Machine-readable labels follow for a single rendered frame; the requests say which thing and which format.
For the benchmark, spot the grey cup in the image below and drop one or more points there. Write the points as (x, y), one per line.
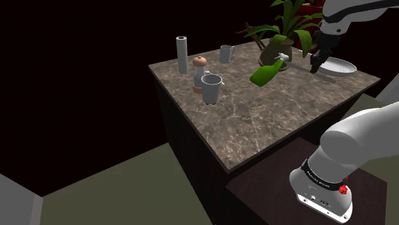
(211, 92)

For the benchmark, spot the green spray bottle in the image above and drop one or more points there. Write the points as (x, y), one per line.
(264, 75)

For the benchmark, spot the potted green plant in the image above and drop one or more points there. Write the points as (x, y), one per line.
(276, 51)

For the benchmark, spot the grey plate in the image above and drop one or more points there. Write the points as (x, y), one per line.
(338, 68)

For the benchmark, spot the grinder with brown cap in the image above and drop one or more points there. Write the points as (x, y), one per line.
(199, 67)

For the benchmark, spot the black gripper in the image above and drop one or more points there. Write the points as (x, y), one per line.
(327, 43)

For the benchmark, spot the grey paper towel roll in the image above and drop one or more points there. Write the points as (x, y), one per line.
(182, 56)

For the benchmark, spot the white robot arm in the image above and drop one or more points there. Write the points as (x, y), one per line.
(349, 140)

